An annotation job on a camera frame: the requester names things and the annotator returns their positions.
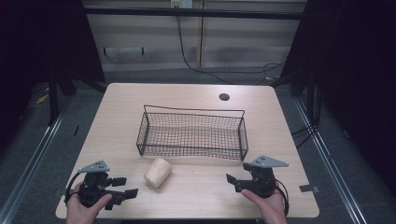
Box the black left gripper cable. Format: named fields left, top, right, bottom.
left=64, top=172, right=83, bottom=205

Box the person's right hand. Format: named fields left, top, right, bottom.
left=240, top=186, right=290, bottom=224

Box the black stand leg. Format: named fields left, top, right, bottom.
left=47, top=69, right=61, bottom=127
left=305, top=69, right=317, bottom=127

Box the bundle of black floor cables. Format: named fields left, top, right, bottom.
left=290, top=83, right=323, bottom=149

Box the black curtain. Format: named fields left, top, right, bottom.
left=279, top=0, right=396, bottom=200
left=0, top=0, right=106, bottom=150

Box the black wire mesh basket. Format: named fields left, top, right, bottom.
left=135, top=105, right=249, bottom=161

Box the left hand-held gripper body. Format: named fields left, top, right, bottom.
left=77, top=160, right=114, bottom=209

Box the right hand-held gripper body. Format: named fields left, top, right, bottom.
left=242, top=154, right=290, bottom=199

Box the person's left hand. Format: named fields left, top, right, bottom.
left=65, top=184, right=114, bottom=224

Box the grey tape strip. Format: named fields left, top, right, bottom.
left=298, top=184, right=321, bottom=194

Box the metal floor rail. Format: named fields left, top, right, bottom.
left=0, top=92, right=74, bottom=224
left=292, top=96, right=372, bottom=224

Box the white wall socket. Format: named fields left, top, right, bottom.
left=170, top=0, right=193, bottom=9

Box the black horizontal frame bar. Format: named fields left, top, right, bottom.
left=83, top=7, right=304, bottom=21

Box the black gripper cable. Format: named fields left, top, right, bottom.
left=64, top=172, right=83, bottom=205
left=275, top=177, right=290, bottom=217

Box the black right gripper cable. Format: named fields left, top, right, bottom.
left=275, top=177, right=290, bottom=217

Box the black wall cable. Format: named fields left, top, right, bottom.
left=176, top=15, right=288, bottom=86

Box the yellow floor tape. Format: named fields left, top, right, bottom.
left=35, top=92, right=50, bottom=105

